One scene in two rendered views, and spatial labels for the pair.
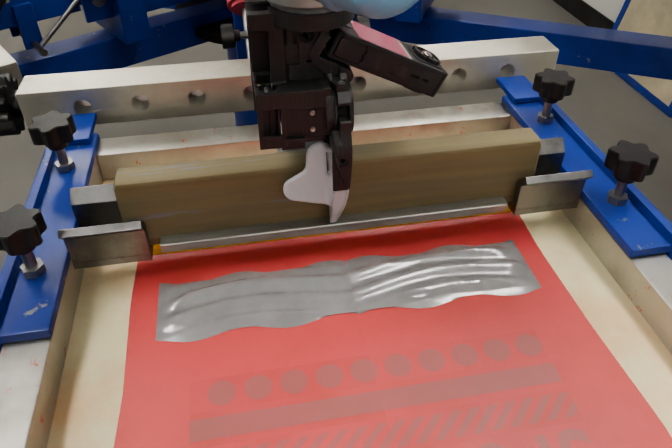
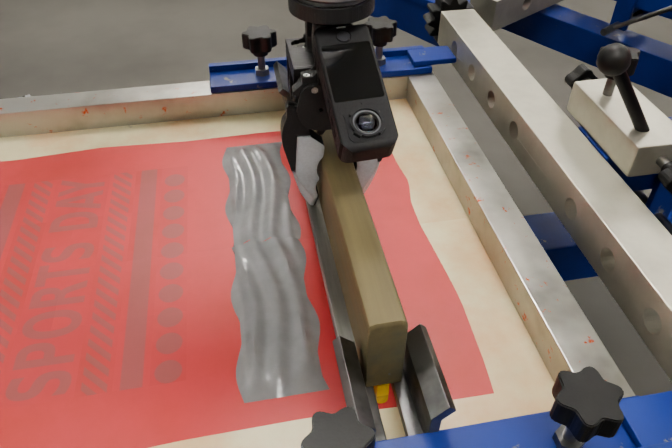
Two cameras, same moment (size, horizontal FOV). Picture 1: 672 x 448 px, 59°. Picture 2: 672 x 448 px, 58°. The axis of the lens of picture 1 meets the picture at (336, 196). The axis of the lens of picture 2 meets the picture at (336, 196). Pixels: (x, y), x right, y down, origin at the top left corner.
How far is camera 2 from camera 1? 0.66 m
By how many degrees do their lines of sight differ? 67
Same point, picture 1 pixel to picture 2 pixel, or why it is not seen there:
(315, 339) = (210, 222)
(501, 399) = (116, 336)
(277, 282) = (269, 195)
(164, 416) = (164, 159)
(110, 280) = not seen: hidden behind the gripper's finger
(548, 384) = (119, 377)
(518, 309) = (215, 372)
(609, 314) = not seen: outside the picture
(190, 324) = (235, 158)
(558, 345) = (160, 398)
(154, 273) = not seen: hidden behind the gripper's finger
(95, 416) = (173, 134)
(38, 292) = (242, 78)
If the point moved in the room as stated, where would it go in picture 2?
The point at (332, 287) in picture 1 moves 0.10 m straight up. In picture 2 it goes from (262, 229) to (254, 152)
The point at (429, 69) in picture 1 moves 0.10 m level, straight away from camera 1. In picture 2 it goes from (335, 124) to (470, 137)
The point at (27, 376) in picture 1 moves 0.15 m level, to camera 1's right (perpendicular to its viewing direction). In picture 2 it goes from (184, 92) to (159, 160)
